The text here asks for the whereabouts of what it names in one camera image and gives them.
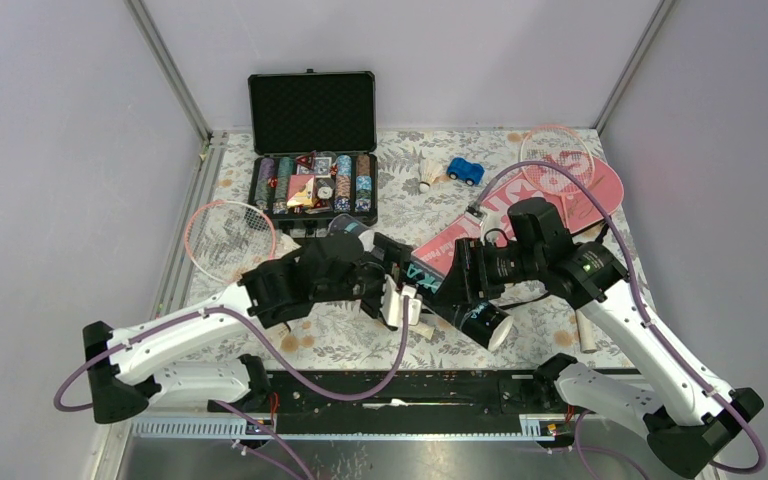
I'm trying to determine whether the pink racket bag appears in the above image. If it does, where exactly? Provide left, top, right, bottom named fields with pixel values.
left=414, top=155, right=624, bottom=267

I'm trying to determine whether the white shuttlecock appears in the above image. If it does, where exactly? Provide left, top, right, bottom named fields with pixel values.
left=419, top=159, right=445, bottom=193
left=274, top=233, right=301, bottom=259

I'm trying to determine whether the black poker chip case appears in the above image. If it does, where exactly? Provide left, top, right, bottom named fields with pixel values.
left=247, top=70, right=380, bottom=239

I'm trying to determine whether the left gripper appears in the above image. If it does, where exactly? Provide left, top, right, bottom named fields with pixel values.
left=315, top=235, right=414, bottom=317

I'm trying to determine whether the blue toy car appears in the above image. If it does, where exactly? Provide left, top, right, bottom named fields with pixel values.
left=446, top=157, right=485, bottom=186

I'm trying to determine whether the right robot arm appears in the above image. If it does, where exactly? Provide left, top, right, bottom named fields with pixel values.
left=431, top=198, right=764, bottom=479

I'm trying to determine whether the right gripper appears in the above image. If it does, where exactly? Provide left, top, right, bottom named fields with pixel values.
left=431, top=236, right=545, bottom=306

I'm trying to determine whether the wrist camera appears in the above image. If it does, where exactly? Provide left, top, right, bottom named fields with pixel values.
left=465, top=205, right=501, bottom=243
left=380, top=275, right=423, bottom=329

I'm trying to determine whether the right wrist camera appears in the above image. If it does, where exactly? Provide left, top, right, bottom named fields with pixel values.
left=465, top=205, right=501, bottom=243

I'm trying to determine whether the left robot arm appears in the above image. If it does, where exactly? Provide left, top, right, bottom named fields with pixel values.
left=82, top=233, right=415, bottom=424

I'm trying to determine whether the pink racket on left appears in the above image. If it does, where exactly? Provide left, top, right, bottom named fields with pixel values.
left=183, top=200, right=436, bottom=341

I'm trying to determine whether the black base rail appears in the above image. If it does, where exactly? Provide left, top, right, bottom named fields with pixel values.
left=228, top=370, right=574, bottom=437

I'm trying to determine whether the pink racket on bag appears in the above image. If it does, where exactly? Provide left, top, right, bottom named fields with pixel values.
left=519, top=124, right=601, bottom=352

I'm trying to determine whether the black shuttlecock tube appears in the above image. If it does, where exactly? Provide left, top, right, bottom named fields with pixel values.
left=328, top=214, right=512, bottom=351

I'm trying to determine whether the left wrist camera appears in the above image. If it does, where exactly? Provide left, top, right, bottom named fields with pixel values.
left=380, top=275, right=423, bottom=329

